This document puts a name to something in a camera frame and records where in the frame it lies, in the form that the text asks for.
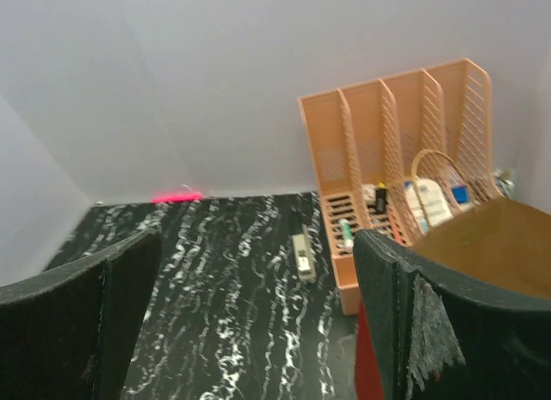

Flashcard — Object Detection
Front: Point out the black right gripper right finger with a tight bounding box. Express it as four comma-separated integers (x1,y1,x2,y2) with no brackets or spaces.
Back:
353,230,550,399

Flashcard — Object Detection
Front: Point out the white blue product card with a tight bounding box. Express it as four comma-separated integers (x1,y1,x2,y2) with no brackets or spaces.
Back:
406,178,453,234

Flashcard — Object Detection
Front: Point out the peach plastic file organizer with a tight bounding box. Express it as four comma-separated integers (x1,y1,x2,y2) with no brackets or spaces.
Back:
298,58,500,315

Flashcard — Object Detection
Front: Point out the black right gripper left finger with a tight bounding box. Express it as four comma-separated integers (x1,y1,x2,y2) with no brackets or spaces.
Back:
1,229,162,399

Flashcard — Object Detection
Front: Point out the red brown paper bag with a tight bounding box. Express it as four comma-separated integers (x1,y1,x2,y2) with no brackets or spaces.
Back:
355,196,551,400

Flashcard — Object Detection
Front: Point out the black yellow marker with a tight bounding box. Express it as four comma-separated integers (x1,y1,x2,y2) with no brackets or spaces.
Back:
375,182,387,214

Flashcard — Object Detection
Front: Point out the green white tube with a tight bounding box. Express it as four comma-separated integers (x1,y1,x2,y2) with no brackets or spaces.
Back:
338,218,354,252

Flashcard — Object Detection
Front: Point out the beige black stapler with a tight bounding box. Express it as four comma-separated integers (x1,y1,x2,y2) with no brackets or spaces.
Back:
289,208,316,282

